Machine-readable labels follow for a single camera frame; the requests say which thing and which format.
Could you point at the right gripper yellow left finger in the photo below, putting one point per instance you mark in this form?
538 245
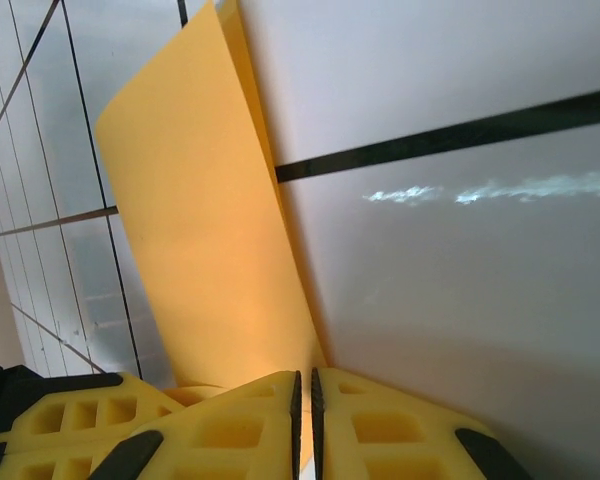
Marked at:
220 440

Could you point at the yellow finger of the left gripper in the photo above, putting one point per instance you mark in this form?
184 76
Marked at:
45 470
55 435

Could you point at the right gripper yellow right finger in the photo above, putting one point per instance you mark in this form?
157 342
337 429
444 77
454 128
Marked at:
405 445

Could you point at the orange square paper sheet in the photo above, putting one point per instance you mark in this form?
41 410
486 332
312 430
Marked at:
205 200

